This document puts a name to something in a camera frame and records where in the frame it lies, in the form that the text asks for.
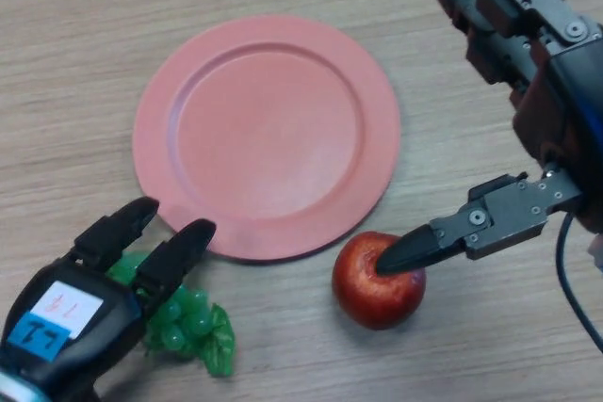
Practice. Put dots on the pink round plate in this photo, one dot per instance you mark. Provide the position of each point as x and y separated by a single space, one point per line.
268 129

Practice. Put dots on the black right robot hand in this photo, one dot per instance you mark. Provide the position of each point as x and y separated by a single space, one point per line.
560 91

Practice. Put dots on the green grapes bunch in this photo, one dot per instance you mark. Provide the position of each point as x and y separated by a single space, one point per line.
188 322

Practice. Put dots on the red apple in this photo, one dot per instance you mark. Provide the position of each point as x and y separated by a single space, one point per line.
377 298

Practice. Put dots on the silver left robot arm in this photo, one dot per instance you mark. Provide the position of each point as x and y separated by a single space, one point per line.
14 390

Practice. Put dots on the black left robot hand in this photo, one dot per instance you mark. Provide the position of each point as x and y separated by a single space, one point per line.
94 326

